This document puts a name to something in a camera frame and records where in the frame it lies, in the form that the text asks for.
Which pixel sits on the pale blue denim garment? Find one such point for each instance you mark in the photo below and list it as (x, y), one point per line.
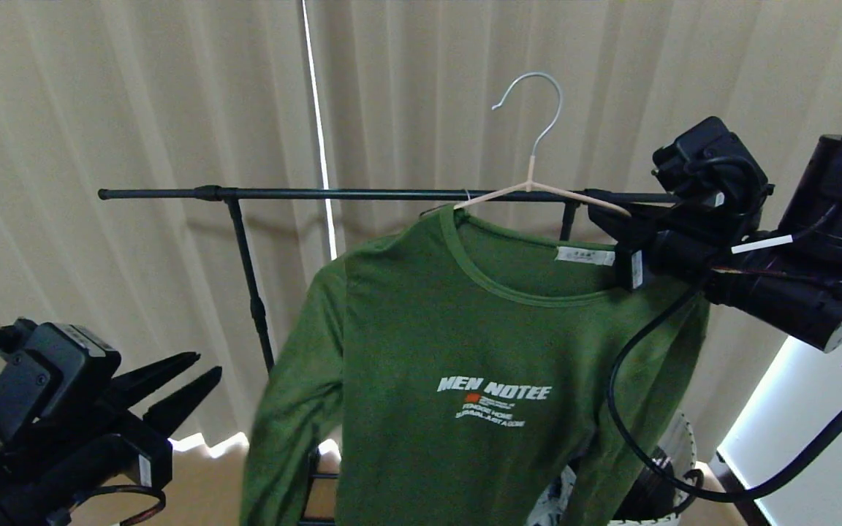
(556, 504)

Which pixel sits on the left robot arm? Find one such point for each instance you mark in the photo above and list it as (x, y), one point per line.
(4, 489)

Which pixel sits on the white laundry basket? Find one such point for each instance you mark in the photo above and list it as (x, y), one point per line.
(684, 453)

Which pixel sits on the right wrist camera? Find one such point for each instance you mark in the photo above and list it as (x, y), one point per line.
(706, 161)

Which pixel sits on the green long-sleeved shirt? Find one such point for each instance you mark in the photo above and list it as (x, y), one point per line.
(428, 314)

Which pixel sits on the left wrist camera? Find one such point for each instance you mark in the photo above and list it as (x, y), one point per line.
(48, 372)

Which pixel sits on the pink clothes hanger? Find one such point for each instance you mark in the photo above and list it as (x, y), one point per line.
(531, 175)

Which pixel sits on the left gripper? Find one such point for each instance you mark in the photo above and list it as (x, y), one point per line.
(114, 460)

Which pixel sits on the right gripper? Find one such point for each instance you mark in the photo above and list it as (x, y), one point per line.
(677, 256)

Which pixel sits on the beige curtain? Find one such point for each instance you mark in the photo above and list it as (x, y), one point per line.
(136, 109)

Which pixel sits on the black clothes rack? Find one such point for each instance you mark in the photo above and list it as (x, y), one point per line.
(282, 193)

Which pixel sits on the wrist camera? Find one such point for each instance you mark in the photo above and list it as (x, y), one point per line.
(48, 372)
(706, 161)

